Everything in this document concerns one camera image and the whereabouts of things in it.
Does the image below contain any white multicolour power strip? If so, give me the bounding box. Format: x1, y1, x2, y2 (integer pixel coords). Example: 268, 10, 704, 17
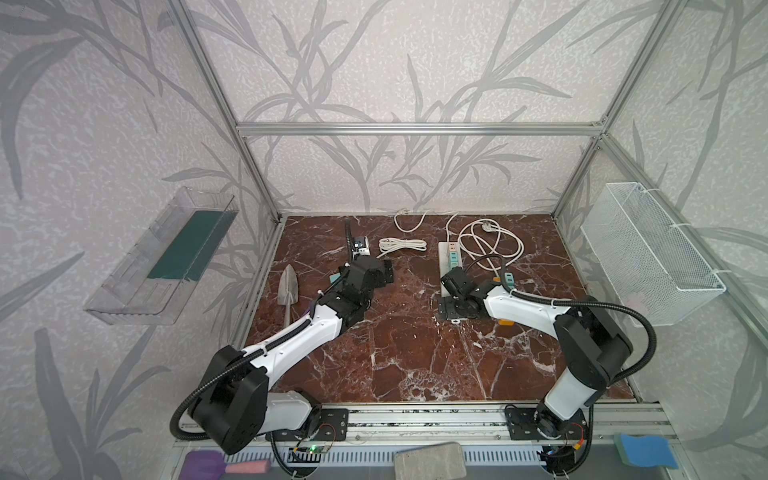
438, 241, 463, 277

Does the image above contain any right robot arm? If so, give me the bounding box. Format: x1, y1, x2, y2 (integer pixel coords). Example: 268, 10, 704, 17
440, 267, 657, 439

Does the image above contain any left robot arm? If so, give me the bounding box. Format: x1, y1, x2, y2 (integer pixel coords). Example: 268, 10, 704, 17
169, 255, 394, 454

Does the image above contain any grey garden trowel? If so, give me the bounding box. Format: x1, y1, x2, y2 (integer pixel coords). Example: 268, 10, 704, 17
277, 264, 298, 327

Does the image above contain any grey sponge block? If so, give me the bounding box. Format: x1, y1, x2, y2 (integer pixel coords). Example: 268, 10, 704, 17
394, 442, 467, 480

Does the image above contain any purple pink brush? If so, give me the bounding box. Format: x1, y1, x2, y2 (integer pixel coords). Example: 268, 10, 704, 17
178, 450, 271, 480

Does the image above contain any blue sponge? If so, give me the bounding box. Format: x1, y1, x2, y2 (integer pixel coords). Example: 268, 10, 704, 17
614, 434, 679, 469

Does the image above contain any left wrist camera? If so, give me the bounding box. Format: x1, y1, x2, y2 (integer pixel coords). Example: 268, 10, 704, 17
352, 236, 370, 259

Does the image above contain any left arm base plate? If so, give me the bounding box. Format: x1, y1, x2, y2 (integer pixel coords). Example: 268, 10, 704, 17
267, 407, 350, 442

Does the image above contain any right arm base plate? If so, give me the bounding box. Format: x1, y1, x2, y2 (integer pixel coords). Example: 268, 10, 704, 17
503, 404, 588, 441

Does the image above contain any white wire mesh basket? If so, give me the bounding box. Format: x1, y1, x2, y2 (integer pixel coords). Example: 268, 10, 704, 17
581, 182, 726, 327

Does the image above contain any clear plastic wall tray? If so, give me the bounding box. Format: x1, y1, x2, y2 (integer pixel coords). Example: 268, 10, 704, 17
84, 187, 239, 326

